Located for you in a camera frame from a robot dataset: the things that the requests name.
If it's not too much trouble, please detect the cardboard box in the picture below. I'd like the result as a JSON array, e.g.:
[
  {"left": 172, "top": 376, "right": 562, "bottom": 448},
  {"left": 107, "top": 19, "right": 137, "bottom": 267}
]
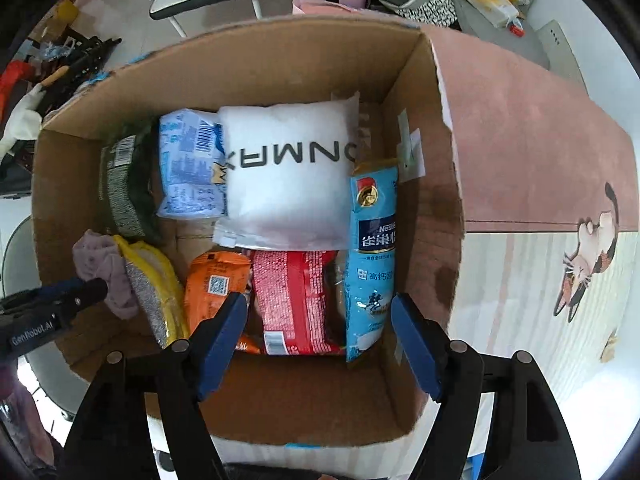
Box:
[{"left": 31, "top": 14, "right": 466, "bottom": 448}]

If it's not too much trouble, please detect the blue and white snack packet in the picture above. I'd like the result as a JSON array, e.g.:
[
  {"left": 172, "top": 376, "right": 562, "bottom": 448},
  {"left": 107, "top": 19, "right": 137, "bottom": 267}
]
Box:
[{"left": 157, "top": 108, "right": 231, "bottom": 220}]

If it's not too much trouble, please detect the red plastic bag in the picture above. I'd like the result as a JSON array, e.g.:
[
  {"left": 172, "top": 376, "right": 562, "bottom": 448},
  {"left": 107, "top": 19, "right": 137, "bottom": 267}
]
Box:
[{"left": 0, "top": 60, "right": 33, "bottom": 103}]

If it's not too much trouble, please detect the grey cushioned chair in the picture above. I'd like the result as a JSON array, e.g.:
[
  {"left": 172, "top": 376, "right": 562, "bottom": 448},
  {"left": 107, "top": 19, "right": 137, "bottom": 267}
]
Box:
[{"left": 440, "top": 0, "right": 551, "bottom": 68}]

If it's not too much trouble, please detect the pile of black equipment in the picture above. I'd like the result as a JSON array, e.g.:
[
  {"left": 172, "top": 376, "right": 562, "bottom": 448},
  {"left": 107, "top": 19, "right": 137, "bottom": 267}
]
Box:
[{"left": 0, "top": 35, "right": 123, "bottom": 196}]

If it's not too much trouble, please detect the red snack packet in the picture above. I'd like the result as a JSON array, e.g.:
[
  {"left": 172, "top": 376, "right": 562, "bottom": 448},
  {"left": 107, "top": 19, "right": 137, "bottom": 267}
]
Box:
[{"left": 250, "top": 249, "right": 348, "bottom": 357}]

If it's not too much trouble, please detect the white plush goose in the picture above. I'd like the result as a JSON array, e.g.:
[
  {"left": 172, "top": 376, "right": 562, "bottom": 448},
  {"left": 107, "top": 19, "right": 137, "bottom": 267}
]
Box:
[{"left": 0, "top": 85, "right": 46, "bottom": 158}]

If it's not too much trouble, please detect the light blue long packet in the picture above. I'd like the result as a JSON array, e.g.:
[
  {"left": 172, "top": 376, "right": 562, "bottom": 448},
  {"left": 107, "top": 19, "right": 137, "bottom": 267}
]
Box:
[{"left": 345, "top": 158, "right": 399, "bottom": 363}]

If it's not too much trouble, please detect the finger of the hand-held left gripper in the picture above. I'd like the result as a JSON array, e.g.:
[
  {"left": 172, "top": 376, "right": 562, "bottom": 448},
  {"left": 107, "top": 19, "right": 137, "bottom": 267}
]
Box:
[
  {"left": 0, "top": 279, "right": 86, "bottom": 311},
  {"left": 47, "top": 278, "right": 109, "bottom": 323}
]

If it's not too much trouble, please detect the yellow snack packet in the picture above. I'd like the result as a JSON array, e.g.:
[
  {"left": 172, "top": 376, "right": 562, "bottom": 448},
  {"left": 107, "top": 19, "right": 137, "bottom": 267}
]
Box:
[{"left": 112, "top": 235, "right": 190, "bottom": 348}]

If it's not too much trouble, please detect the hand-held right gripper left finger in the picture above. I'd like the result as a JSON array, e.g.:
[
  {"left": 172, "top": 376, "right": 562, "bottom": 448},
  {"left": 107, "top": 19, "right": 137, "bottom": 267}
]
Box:
[{"left": 64, "top": 291, "right": 249, "bottom": 480}]

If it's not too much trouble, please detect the grey flat panel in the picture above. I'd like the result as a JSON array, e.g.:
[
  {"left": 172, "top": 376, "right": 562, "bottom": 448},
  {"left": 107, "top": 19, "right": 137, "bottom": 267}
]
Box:
[{"left": 532, "top": 20, "right": 593, "bottom": 93}]

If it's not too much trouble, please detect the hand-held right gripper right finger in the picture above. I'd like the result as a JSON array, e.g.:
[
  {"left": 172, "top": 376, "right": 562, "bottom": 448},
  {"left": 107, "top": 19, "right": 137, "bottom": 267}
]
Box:
[{"left": 391, "top": 291, "right": 583, "bottom": 480}]

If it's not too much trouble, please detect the white pillow packet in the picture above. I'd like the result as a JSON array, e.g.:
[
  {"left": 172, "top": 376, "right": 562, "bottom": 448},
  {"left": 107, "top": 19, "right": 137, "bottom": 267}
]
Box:
[{"left": 212, "top": 91, "right": 362, "bottom": 251}]

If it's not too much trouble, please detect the person's left forearm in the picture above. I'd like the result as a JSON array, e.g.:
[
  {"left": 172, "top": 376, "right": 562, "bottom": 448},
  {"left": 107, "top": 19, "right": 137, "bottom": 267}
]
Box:
[{"left": 0, "top": 360, "right": 56, "bottom": 471}]

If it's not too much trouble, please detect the pink paper bag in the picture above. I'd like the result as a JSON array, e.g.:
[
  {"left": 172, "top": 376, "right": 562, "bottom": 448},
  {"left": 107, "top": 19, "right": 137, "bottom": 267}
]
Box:
[{"left": 292, "top": 0, "right": 361, "bottom": 17}]

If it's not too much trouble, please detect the orange snack packet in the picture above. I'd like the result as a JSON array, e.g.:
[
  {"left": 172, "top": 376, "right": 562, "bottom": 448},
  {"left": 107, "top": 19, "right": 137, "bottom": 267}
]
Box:
[{"left": 184, "top": 251, "right": 263, "bottom": 356}]

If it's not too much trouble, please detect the green snack packet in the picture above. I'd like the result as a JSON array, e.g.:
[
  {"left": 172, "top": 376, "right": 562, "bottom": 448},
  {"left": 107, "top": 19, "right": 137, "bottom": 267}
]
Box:
[{"left": 98, "top": 120, "right": 163, "bottom": 246}]

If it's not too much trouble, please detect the purple cloth scrunchie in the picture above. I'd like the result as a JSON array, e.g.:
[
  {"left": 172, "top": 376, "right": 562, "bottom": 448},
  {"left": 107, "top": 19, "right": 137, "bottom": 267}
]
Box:
[{"left": 72, "top": 230, "right": 138, "bottom": 320}]

